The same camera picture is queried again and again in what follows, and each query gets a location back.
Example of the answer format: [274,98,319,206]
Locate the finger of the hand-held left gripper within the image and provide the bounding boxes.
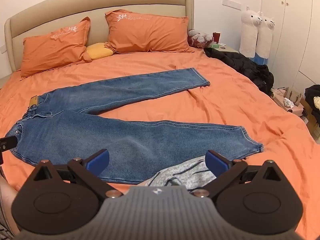
[0,135,18,154]

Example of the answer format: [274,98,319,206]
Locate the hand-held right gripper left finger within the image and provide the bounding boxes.
[31,149,123,202]

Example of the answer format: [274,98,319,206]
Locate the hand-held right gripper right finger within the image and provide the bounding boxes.
[192,150,288,201]

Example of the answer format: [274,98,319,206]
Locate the blue denim pants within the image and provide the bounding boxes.
[9,67,264,184]

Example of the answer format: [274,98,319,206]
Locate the person's left forearm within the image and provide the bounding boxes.
[0,176,20,235]

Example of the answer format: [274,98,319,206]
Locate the grey striped garment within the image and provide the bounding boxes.
[136,155,218,192]

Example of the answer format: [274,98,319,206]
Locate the orange bed sheet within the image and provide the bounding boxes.
[0,47,320,240]

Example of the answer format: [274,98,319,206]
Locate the pink suitcase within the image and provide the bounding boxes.
[271,88,307,117]

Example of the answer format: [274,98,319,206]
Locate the black puffer jacket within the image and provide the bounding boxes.
[204,47,275,96]

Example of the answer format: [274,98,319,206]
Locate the beige handbag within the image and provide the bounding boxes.
[284,87,303,106]

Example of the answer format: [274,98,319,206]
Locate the orange pillow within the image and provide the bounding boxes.
[20,17,92,78]
[104,10,195,54]

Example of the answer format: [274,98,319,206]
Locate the yellow cushion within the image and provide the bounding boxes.
[86,42,114,61]

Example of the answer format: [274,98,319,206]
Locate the blue storage box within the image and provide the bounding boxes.
[252,56,269,67]

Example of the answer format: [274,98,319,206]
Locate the bedside table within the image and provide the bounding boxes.
[205,43,241,54]

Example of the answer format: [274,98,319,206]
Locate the dark clothes pile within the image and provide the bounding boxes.
[304,84,320,130]

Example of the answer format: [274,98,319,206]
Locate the beige padded headboard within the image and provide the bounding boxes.
[4,0,195,72]

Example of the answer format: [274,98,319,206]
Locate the white alpaca plush toy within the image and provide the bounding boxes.
[239,6,263,58]
[255,11,276,59]

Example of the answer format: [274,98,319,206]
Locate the white wardrobe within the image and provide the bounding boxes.
[260,0,320,140]

